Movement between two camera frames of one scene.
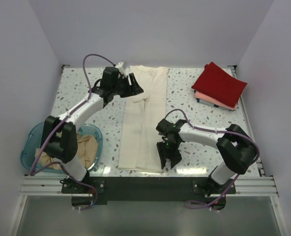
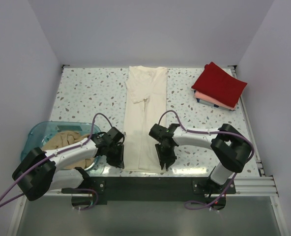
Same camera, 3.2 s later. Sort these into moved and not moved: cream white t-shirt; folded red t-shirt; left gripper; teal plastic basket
Moved: left gripper
Not moved: folded red t-shirt; teal plastic basket; cream white t-shirt
